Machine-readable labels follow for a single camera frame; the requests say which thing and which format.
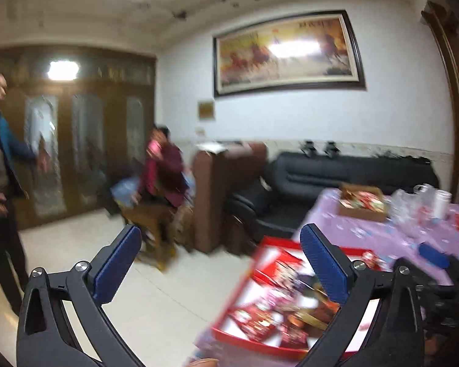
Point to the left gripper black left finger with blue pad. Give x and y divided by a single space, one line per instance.
45 336

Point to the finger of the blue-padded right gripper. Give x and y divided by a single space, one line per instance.
435 257

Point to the red snack packet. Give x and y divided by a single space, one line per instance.
280 272

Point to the red patterned snack bag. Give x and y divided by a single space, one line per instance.
257 321

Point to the cardboard box of snacks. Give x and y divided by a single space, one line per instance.
362 203

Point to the person's right hand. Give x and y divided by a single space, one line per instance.
208 362

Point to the clear plastic bag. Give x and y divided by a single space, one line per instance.
410 212

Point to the purple floral tablecloth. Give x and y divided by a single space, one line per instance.
385 239

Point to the red tray with white base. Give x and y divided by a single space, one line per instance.
304 308

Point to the black leather sofa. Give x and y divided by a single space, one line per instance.
276 202

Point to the wooden stool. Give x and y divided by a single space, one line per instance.
154 221

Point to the standing man in blue jacket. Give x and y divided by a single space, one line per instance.
13 274

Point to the seated person in maroon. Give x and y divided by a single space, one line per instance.
162 181

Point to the brown armchair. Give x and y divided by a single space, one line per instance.
220 169

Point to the wooden glass door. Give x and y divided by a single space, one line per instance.
90 109

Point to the framed horse painting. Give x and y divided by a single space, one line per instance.
309 51

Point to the small gold wall plaque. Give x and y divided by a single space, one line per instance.
206 110

